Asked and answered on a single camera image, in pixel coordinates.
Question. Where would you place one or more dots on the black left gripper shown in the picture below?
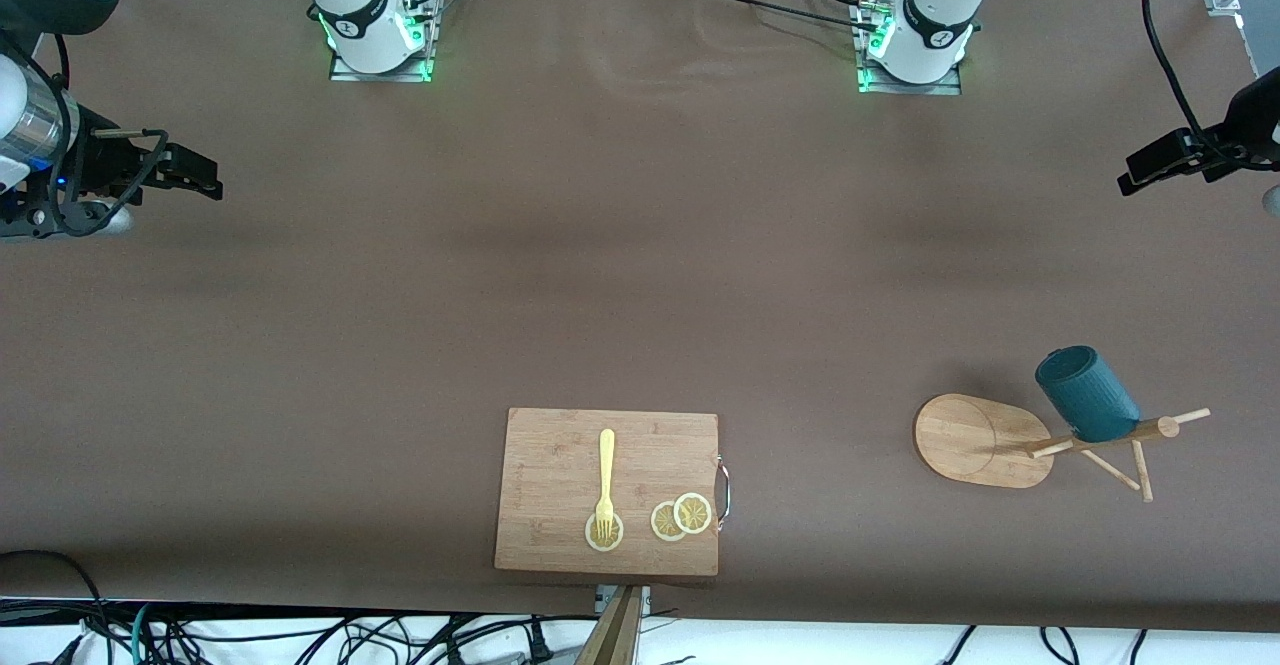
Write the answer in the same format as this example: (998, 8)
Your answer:
(1219, 141)

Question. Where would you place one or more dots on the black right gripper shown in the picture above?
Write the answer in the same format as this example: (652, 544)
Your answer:
(103, 162)

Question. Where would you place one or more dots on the teal cup with yellow inside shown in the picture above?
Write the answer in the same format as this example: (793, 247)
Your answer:
(1085, 395)

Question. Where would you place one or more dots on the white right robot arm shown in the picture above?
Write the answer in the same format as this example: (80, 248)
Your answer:
(350, 5)

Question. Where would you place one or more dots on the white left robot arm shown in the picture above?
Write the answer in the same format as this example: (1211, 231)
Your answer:
(935, 25)

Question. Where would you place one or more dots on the wooden cup rack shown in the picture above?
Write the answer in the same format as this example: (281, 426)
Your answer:
(965, 440)

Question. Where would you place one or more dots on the table cover mat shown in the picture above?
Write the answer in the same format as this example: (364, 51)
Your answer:
(640, 195)

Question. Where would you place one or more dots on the wooden cutting board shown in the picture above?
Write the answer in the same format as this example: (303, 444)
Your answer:
(550, 465)

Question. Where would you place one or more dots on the yellow plastic fork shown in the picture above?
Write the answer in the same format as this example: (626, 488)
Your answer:
(606, 465)

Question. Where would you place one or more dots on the lemon slice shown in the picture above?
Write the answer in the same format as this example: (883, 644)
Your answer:
(592, 542)
(693, 513)
(662, 525)

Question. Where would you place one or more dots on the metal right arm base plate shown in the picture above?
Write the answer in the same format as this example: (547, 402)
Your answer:
(345, 73)

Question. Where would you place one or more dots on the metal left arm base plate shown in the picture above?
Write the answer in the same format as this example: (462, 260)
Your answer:
(950, 88)

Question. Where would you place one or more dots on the metal post bracket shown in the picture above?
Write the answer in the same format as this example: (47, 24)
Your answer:
(603, 597)

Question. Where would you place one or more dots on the wooden post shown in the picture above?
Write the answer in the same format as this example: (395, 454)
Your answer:
(615, 640)

